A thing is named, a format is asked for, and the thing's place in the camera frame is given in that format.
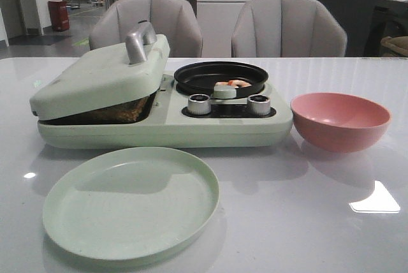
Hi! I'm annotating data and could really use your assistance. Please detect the orange shrimp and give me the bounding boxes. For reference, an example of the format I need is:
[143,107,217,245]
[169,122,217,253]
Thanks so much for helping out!
[215,80,252,89]

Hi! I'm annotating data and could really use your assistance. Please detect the bread slice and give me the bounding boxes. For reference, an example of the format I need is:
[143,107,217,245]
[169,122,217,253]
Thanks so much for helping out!
[55,96,152,125]

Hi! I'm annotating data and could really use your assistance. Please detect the breakfast maker hinged lid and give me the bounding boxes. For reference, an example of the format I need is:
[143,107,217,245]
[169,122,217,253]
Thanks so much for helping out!
[29,34,170,121]

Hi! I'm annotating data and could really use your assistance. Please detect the pink plastic bowl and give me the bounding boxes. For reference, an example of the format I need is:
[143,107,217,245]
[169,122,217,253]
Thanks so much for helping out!
[290,92,391,153]

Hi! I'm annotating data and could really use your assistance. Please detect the mint green breakfast maker base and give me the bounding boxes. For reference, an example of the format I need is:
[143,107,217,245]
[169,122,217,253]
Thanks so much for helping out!
[38,71,293,149]

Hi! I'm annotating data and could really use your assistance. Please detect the left silver control knob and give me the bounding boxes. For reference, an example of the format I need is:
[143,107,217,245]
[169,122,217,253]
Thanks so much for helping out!
[187,94,211,115]

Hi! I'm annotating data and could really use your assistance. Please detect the silver control knob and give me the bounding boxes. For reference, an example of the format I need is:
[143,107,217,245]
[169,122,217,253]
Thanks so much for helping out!
[187,94,211,115]
[247,94,271,116]

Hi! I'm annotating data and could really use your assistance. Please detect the black round frying pan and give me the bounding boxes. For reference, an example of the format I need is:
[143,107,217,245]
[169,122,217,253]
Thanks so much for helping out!
[174,61,268,99]

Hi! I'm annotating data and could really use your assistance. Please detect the right silver control knob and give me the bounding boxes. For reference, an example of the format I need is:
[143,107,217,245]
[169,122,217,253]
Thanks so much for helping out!
[247,94,271,116]

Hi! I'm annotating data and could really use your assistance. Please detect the mint green round plate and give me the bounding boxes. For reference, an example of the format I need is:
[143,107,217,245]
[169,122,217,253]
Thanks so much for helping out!
[43,147,219,262]

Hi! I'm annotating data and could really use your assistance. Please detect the left grey upholstered chair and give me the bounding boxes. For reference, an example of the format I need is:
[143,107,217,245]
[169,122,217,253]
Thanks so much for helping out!
[89,0,203,58]

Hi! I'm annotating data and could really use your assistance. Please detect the grey upholstered chair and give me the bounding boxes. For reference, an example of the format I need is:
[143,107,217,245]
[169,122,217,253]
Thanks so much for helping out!
[231,0,347,57]
[89,0,203,58]

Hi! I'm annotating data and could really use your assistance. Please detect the right grey upholstered chair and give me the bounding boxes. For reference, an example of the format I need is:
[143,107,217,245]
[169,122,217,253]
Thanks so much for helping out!
[231,0,347,57]

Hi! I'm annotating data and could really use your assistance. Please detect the white refrigerator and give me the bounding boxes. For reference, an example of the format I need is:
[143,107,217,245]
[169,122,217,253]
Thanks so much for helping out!
[197,0,250,57]

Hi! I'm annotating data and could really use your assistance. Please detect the black washing machine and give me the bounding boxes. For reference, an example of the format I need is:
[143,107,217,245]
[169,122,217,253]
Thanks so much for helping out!
[363,0,407,56]

